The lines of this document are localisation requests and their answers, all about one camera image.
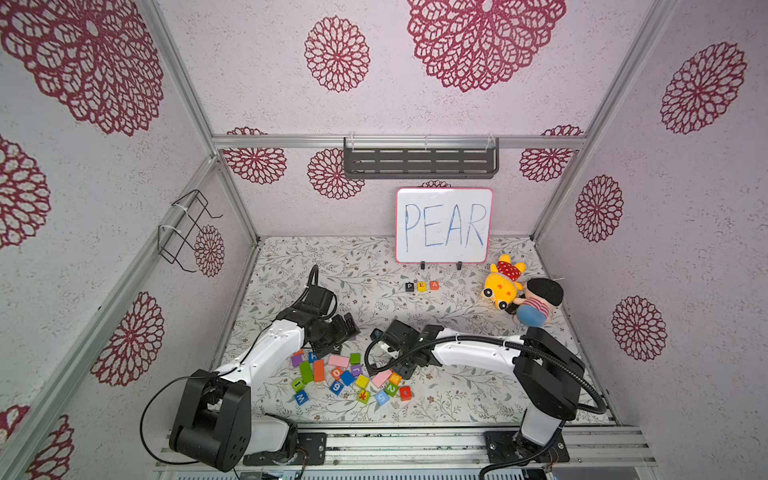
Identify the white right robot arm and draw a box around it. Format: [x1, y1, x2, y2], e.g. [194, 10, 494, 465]
[363, 321, 606, 470]

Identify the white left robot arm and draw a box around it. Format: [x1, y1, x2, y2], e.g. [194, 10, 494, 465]
[169, 286, 360, 472]

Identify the green 2 letter block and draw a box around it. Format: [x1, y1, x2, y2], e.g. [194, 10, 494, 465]
[384, 383, 399, 397]

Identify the blue W letter block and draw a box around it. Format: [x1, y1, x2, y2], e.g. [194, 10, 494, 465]
[294, 390, 309, 406]

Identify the pink flat block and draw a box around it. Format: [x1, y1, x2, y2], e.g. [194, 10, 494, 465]
[328, 354, 350, 369]

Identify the orange rectangular block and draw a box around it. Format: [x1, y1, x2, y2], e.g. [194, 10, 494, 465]
[312, 359, 325, 383]

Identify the long pink block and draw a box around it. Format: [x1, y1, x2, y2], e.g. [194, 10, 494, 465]
[370, 369, 393, 389]

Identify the red cube block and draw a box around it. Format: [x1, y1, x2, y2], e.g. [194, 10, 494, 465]
[399, 386, 413, 401]

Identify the green tall block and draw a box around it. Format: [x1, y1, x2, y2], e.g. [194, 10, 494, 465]
[299, 362, 314, 385]

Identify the floral table mat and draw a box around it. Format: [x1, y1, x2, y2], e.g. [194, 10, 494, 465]
[203, 235, 613, 426]

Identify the yellow plush toy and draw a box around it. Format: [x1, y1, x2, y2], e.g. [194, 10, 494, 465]
[482, 254, 527, 311]

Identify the pink framed whiteboard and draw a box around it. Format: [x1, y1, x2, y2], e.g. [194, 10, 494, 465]
[395, 187, 493, 264]

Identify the striped plush doll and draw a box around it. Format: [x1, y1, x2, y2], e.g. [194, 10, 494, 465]
[514, 277, 564, 328]

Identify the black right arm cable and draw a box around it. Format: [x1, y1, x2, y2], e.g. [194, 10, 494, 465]
[364, 334, 608, 480]

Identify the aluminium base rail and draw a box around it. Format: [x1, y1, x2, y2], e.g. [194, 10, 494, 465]
[154, 424, 658, 472]

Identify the grey metal wall shelf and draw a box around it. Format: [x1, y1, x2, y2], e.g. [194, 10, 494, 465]
[342, 138, 499, 180]

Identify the black wire wall rack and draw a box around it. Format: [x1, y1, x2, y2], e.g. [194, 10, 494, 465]
[156, 189, 223, 274]

